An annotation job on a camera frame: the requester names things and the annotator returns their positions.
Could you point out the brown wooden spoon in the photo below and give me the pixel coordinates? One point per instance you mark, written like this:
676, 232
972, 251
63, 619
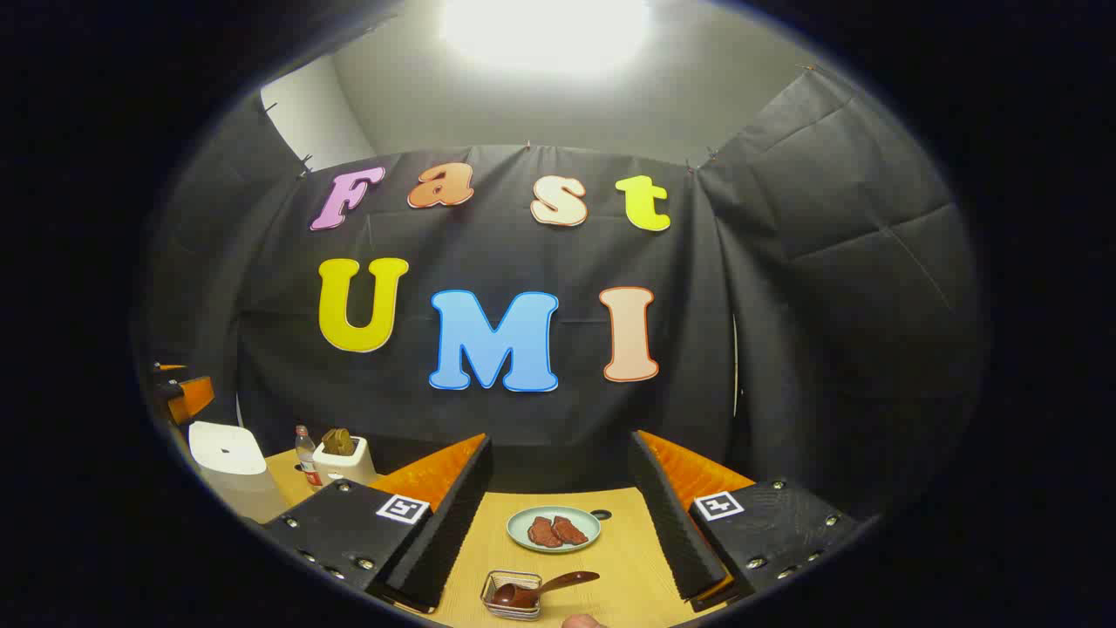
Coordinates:
558, 583

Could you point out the white rice cooker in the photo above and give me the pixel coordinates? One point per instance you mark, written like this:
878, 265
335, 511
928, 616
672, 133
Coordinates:
231, 462

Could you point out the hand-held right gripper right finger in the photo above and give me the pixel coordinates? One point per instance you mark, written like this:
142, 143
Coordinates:
676, 523

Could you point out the light green plate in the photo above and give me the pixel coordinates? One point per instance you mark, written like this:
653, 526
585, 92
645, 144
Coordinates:
521, 515

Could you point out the white toaster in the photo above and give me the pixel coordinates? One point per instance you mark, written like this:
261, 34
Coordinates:
344, 469

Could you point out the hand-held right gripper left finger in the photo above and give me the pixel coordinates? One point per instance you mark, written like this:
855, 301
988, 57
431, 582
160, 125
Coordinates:
445, 523

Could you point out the brown bread slice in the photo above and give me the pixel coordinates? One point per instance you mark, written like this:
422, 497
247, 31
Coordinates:
338, 441

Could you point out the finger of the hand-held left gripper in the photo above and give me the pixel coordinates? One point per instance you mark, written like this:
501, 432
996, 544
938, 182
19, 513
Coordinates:
193, 399

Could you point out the ceiling light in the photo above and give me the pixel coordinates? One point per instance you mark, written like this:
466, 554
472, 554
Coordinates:
545, 30

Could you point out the black backdrop cloth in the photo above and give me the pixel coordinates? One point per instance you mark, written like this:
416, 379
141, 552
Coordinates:
785, 305

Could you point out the clear bottle with red label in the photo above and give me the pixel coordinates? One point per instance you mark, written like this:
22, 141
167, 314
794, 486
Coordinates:
307, 458

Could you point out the red meat slice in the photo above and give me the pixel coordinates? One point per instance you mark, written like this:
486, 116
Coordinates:
571, 529
542, 532

